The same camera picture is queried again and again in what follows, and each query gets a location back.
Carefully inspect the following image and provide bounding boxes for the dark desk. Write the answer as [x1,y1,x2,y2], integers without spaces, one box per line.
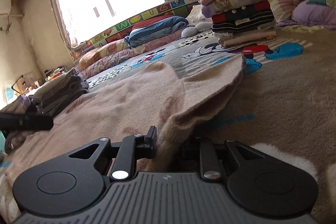
[0,67,79,109]

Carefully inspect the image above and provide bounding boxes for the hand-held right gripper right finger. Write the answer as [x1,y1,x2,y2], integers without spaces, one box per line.
[182,137,273,180]

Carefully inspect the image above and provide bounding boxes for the wall hook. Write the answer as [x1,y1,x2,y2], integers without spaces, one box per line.
[0,20,14,33]

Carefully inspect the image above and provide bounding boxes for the pale blue plush toy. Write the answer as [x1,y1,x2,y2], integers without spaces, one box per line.
[181,22,214,39]

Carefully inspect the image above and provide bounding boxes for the white quilt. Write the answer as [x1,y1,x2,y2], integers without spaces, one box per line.
[186,5,210,23]

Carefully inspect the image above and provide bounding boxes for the grey stack of folded clothes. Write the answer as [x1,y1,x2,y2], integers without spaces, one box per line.
[34,68,90,117]

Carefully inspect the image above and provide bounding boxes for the purple black stack of clothes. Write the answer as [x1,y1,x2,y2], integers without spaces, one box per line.
[0,97,42,154]

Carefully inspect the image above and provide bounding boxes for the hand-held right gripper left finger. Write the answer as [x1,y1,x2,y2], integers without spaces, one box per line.
[67,126,158,181]

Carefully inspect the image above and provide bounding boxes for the patterned curtain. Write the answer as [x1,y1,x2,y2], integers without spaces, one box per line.
[43,0,80,62]

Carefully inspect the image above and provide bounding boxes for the pink floral quilt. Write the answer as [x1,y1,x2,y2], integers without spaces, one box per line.
[75,30,184,80]

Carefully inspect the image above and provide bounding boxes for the tall stack of folded clothes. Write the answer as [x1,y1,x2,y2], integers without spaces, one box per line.
[194,0,277,48]

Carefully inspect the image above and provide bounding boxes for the beige knit sweater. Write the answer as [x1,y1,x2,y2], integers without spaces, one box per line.
[5,56,246,188]

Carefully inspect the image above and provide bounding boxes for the black desk lamp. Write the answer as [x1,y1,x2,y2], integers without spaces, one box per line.
[11,74,26,96]

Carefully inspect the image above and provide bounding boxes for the colourful alphabet foam mat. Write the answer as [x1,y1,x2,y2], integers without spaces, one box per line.
[71,0,198,59]

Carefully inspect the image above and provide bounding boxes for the purple pillow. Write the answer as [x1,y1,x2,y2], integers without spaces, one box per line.
[291,0,336,28]

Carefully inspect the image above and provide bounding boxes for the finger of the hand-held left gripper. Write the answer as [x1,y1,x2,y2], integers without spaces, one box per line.
[0,112,54,133]

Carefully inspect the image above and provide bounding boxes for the blue folded quilt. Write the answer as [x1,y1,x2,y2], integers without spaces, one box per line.
[125,16,188,48]

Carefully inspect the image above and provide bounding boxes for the orange printed pillow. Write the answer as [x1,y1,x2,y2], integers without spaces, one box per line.
[79,39,129,69]

